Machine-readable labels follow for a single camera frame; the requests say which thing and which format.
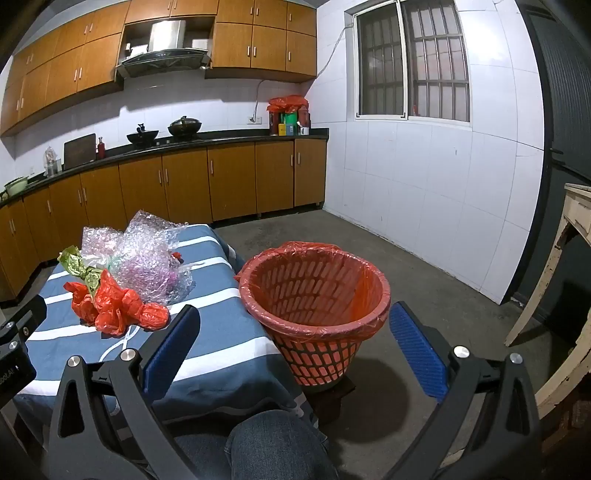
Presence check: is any wooden base cabinet row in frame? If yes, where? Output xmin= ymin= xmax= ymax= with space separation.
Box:
xmin=0 ymin=137 xmax=328 ymax=303

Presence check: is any green paper wrapper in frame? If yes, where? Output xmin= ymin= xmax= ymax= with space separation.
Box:
xmin=58 ymin=246 xmax=103 ymax=291

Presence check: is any black wok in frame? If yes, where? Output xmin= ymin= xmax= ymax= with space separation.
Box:
xmin=126 ymin=123 xmax=160 ymax=145
xmin=167 ymin=116 xmax=204 ymax=138

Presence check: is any dark wooden stool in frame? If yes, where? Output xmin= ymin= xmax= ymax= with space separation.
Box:
xmin=302 ymin=373 xmax=357 ymax=426

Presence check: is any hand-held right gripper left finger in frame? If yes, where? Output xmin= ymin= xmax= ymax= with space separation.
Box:
xmin=46 ymin=304 xmax=201 ymax=480

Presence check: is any black wok right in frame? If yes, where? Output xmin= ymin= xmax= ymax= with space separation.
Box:
xmin=167 ymin=116 xmax=204 ymax=138

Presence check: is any worn white wooden table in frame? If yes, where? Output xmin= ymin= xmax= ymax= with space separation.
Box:
xmin=503 ymin=182 xmax=591 ymax=422

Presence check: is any crumpled bubble wrap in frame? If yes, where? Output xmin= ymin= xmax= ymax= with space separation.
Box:
xmin=82 ymin=210 xmax=194 ymax=306

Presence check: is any glass jar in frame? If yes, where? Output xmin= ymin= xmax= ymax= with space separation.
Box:
xmin=43 ymin=146 xmax=64 ymax=178

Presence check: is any steel range hood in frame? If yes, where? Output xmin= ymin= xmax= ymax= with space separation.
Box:
xmin=115 ymin=19 xmax=213 ymax=79

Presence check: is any blue white striped tablecloth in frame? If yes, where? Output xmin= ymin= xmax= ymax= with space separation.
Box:
xmin=11 ymin=224 xmax=320 ymax=431

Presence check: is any red plastic bag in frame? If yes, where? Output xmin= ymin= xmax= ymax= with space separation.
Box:
xmin=64 ymin=271 xmax=171 ymax=336

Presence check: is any person's jeans leg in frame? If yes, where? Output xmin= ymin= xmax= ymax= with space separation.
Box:
xmin=171 ymin=408 xmax=341 ymax=480

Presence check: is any dark door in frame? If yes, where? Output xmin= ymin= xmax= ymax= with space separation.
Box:
xmin=510 ymin=9 xmax=591 ymax=324

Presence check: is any wooden wall cabinet row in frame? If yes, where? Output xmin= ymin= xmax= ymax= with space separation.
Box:
xmin=0 ymin=0 xmax=319 ymax=137

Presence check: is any white outlet cable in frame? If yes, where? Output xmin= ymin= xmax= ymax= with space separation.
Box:
xmin=252 ymin=78 xmax=279 ymax=121

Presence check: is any barred window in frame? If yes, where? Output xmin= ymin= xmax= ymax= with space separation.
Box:
xmin=353 ymin=0 xmax=472 ymax=123

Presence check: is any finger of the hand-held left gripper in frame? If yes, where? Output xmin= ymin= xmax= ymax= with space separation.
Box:
xmin=0 ymin=295 xmax=48 ymax=344

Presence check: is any red plastic mesh basket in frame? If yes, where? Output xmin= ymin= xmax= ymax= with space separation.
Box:
xmin=238 ymin=244 xmax=391 ymax=394

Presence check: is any dark wooden cutting board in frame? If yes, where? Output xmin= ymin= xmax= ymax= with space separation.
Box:
xmin=63 ymin=134 xmax=97 ymax=171

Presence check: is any white window cable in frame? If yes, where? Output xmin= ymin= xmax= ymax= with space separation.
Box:
xmin=316 ymin=24 xmax=357 ymax=78

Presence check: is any black kitchen countertop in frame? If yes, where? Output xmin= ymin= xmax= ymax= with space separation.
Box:
xmin=0 ymin=128 xmax=330 ymax=204

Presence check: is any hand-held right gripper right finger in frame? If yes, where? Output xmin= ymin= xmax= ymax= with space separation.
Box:
xmin=383 ymin=301 xmax=542 ymax=480

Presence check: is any red bag over condiments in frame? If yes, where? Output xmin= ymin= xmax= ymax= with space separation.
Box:
xmin=266 ymin=95 xmax=310 ymax=114

